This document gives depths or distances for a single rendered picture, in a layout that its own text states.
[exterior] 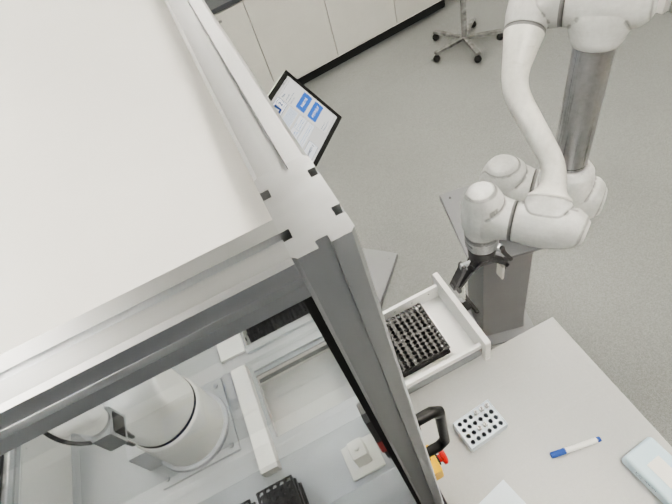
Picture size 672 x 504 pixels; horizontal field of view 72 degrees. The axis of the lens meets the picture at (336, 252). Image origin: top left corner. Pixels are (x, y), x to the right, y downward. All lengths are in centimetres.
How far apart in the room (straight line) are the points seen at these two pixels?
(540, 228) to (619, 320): 146
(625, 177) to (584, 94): 175
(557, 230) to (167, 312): 100
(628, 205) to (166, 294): 286
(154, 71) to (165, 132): 12
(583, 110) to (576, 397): 80
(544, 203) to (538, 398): 61
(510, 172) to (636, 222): 143
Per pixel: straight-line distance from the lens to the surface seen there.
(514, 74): 130
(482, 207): 116
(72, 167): 49
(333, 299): 30
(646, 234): 291
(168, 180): 40
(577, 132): 152
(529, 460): 147
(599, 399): 156
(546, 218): 117
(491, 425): 145
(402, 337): 149
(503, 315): 230
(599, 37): 137
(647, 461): 149
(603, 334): 253
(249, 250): 28
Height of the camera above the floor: 219
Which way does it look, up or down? 50 degrees down
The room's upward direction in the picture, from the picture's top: 22 degrees counter-clockwise
